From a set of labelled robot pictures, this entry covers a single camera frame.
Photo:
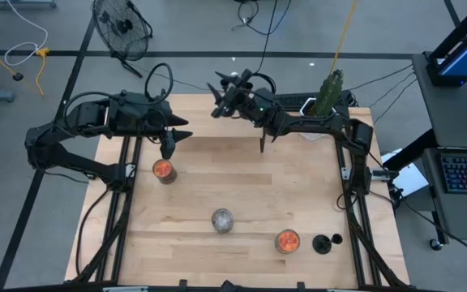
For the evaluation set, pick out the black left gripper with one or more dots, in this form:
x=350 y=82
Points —
x=168 y=148

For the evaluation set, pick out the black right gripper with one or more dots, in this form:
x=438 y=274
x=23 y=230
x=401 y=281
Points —
x=235 y=91

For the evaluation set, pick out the black candlestick holder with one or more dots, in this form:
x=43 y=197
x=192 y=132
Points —
x=322 y=244

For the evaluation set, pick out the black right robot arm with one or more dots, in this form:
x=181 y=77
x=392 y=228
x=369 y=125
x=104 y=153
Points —
x=361 y=138

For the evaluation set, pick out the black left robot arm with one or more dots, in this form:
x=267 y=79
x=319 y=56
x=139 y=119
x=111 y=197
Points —
x=75 y=162

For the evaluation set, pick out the orange candle jar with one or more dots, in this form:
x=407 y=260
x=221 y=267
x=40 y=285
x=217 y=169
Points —
x=163 y=168

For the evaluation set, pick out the white square plant pot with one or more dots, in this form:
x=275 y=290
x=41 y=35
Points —
x=312 y=136

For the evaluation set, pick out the green cactus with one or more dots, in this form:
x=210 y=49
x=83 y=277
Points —
x=328 y=95

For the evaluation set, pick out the black floor fan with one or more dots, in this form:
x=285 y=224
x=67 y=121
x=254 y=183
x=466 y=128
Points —
x=123 y=26

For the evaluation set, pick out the metallic cup far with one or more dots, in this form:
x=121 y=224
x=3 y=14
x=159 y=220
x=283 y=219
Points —
x=288 y=241

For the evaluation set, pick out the white paper sheet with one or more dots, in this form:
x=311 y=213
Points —
x=412 y=180

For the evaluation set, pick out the grey desk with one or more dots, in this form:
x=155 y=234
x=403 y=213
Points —
x=448 y=113

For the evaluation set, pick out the backlit computer keyboard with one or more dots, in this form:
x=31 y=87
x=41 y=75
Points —
x=466 y=174

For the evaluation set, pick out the black caster wheel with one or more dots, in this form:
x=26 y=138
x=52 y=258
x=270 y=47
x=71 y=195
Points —
x=435 y=244

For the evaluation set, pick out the black aluminium frame rail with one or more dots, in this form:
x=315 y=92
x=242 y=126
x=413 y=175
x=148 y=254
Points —
x=125 y=152
x=55 y=290
x=340 y=156

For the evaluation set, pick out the black clamp bracket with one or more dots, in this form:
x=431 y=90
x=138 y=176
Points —
x=182 y=286
x=300 y=287

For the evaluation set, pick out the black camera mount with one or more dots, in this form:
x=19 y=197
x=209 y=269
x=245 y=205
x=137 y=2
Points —
x=229 y=286

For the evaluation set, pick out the black frame beam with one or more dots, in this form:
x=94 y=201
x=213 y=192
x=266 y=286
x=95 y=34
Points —
x=412 y=150

